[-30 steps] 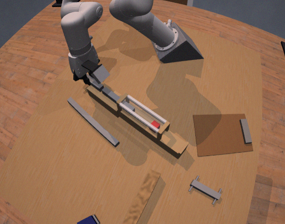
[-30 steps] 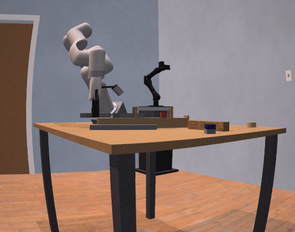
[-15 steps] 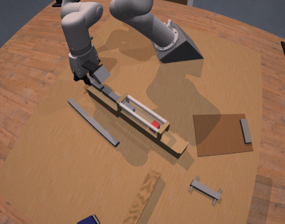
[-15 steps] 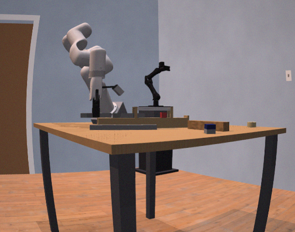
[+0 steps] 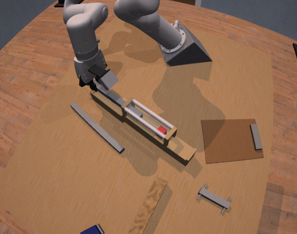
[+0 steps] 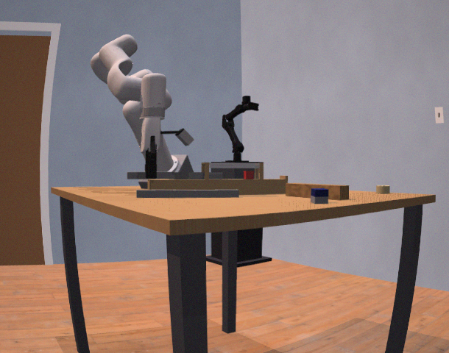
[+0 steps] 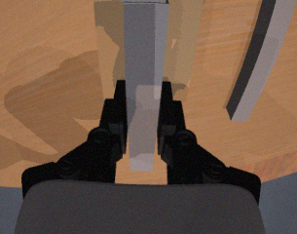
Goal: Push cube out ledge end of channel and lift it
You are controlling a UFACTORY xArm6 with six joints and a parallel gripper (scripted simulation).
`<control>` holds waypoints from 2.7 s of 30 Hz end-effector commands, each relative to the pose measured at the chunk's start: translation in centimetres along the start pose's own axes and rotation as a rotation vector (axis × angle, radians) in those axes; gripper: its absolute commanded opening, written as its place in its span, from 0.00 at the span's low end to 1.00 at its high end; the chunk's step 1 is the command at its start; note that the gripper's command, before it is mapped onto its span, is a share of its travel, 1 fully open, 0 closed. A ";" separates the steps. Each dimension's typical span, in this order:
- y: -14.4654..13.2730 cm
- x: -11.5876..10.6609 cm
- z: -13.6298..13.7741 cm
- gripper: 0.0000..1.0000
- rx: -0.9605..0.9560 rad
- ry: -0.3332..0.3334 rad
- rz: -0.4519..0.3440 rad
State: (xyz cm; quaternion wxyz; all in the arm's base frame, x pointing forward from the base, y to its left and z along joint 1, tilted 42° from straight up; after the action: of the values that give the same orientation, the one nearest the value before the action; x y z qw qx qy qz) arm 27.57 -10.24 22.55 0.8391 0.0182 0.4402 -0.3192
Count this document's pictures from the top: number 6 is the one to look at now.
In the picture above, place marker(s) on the brown wooden bar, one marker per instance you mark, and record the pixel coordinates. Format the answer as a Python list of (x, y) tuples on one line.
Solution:
[(335, 192)]

